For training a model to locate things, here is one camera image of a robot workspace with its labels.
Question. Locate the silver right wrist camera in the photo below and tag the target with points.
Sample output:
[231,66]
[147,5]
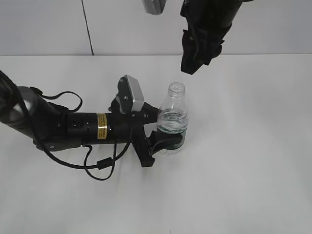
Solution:
[154,7]

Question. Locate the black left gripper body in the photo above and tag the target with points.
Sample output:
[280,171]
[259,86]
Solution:
[129,129]

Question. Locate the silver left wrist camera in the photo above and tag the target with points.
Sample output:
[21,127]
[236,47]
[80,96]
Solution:
[129,97]

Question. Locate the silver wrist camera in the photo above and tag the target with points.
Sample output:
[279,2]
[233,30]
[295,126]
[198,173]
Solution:
[154,7]
[129,97]

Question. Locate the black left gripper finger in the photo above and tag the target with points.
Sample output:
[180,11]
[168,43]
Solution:
[159,140]
[150,113]

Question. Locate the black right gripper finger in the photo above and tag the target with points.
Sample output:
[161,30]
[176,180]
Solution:
[189,65]

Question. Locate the clear Cestbon water bottle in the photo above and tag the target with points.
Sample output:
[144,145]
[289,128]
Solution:
[173,116]

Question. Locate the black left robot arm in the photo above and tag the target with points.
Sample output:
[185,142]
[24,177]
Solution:
[55,128]

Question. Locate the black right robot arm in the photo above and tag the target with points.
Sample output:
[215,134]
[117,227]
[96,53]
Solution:
[208,21]

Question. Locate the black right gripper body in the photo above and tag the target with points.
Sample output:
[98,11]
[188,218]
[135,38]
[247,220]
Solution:
[202,44]

